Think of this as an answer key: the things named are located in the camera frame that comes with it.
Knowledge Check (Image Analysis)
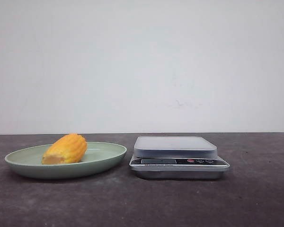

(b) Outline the yellow corn cob piece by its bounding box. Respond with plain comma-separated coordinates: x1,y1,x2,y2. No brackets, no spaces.
42,133,87,165

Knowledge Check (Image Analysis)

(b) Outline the silver digital kitchen scale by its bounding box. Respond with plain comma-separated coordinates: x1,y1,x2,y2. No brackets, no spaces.
129,136,230,179

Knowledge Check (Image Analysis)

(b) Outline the green oval plate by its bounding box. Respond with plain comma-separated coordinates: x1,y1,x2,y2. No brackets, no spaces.
4,142,127,179

